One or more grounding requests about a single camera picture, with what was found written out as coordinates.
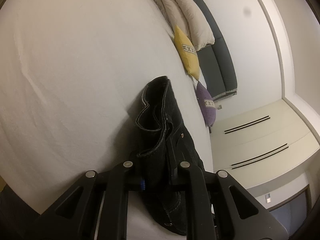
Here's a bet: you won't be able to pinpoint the dark grey headboard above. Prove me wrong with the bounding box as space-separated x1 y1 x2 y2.
193 0 238 101

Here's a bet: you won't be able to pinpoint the white wall socket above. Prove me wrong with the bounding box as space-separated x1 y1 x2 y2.
265 193 271 203

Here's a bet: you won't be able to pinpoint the purple throw pillow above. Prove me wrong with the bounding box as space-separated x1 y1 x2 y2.
195 81 216 127

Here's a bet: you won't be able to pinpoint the yellow throw pillow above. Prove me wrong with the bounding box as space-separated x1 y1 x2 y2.
174 25 200 80

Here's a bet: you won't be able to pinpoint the white bed mattress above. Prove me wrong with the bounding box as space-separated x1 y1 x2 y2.
0 0 215 240

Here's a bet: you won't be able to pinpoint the black denim pants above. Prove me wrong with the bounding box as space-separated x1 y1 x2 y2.
129 76 204 236

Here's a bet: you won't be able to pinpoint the white wardrobe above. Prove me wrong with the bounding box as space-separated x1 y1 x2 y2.
210 100 319 189

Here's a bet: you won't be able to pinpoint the beige folded duvet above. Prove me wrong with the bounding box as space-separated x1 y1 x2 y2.
161 0 215 51

